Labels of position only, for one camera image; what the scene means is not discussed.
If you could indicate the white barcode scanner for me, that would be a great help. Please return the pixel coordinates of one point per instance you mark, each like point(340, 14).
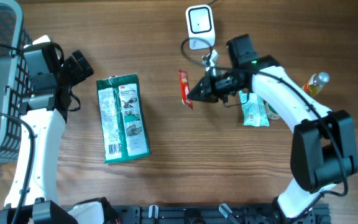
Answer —
point(200, 25)

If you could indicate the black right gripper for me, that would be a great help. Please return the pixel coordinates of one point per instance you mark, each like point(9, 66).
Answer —
point(214, 86)

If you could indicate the green lidded small jar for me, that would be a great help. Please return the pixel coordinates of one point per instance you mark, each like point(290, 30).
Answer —
point(271, 113)

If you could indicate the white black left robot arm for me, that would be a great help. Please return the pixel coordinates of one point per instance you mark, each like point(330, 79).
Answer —
point(41, 119)

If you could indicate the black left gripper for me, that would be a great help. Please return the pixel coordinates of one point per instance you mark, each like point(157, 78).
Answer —
point(73, 64)

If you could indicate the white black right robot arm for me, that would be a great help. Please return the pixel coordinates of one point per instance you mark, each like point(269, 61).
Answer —
point(323, 149)

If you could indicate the dark grey plastic shopping basket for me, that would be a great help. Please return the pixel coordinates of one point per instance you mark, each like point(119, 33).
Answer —
point(14, 77)

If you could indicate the yellow dish soap bottle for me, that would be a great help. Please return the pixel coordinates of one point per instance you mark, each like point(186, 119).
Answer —
point(316, 83)

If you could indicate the red coffee stick sachet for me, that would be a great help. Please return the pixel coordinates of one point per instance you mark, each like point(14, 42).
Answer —
point(185, 89)

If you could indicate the green gloves package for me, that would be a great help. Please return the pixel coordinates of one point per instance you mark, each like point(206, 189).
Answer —
point(122, 121)

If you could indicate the teal wet wipes pack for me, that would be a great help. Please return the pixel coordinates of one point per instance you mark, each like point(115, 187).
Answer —
point(253, 110)

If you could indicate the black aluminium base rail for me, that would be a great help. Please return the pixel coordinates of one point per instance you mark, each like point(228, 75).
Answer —
point(246, 214)

